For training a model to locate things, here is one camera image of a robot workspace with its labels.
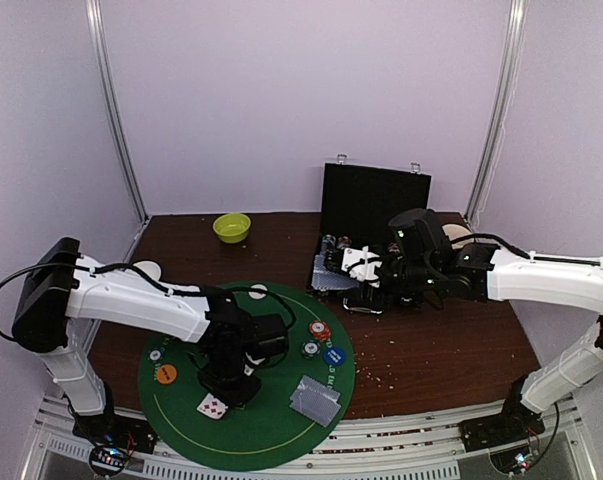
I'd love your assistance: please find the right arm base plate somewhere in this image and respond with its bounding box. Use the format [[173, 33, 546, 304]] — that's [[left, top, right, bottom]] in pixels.
[[459, 412, 545, 452]]

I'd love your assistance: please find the ten of diamonds card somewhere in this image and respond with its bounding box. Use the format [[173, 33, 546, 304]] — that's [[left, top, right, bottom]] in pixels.
[[197, 393, 229, 420]]

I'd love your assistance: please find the blue playing card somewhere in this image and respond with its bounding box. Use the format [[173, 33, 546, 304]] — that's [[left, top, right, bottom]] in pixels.
[[297, 375, 341, 402], [290, 390, 341, 427]]

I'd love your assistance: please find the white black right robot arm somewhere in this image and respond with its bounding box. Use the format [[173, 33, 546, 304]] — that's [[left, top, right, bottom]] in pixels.
[[325, 209, 603, 442]]

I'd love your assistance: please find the white patterned ceramic mug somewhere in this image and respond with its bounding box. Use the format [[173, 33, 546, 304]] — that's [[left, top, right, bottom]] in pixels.
[[442, 223, 472, 249]]

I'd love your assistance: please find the silver aluminium frame post right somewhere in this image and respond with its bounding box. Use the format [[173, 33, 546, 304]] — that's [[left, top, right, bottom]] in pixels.
[[464, 0, 528, 229]]

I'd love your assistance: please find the green white small chip stack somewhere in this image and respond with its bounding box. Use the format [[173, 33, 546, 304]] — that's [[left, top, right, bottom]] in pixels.
[[147, 349, 164, 366]]

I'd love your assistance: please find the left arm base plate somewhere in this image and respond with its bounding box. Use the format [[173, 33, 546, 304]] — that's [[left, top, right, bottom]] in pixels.
[[72, 414, 158, 454]]

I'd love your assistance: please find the silver case handle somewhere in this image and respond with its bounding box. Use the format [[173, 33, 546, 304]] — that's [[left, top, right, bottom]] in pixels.
[[342, 299, 384, 315]]

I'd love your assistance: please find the silver aluminium frame post left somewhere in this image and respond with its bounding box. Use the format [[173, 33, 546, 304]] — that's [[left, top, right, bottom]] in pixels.
[[85, 0, 149, 223]]

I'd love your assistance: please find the white dealer button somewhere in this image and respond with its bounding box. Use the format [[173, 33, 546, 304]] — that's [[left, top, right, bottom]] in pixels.
[[247, 284, 268, 300]]

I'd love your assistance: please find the red cream poker chip stack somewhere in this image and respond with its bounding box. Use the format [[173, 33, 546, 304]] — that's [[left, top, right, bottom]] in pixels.
[[309, 321, 331, 342]]

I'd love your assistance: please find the lime green plastic bowl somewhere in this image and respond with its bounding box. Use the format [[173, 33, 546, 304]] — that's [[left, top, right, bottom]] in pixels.
[[212, 213, 252, 244]]

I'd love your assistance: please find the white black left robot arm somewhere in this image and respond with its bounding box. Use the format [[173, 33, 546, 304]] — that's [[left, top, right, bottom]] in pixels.
[[12, 237, 289, 444]]

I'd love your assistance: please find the blue playing card deck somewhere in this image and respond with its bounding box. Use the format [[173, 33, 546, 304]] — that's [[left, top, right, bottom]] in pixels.
[[310, 255, 358, 292]]

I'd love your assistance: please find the blue small blind button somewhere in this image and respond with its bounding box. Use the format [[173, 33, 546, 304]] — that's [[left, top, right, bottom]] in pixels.
[[323, 347, 347, 367]]

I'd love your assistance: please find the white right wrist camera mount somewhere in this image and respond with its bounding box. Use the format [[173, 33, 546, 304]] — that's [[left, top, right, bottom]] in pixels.
[[341, 246, 383, 288]]

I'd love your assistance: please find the silver aluminium frame post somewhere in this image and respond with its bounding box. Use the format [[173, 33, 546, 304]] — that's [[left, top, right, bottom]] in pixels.
[[464, 0, 528, 229], [85, 0, 149, 223]]

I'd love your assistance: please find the orange big blind button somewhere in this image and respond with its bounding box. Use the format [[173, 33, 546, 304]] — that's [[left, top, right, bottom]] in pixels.
[[155, 364, 178, 386]]

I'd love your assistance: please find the round green poker mat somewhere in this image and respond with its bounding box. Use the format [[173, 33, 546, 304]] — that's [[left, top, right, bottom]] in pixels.
[[138, 283, 356, 471]]

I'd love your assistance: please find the black poker chip case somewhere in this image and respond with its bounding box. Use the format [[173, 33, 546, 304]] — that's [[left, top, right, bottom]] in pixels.
[[305, 153, 432, 314]]

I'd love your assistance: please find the orange white bowl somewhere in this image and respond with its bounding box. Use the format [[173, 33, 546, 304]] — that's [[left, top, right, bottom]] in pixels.
[[134, 260, 162, 281]]

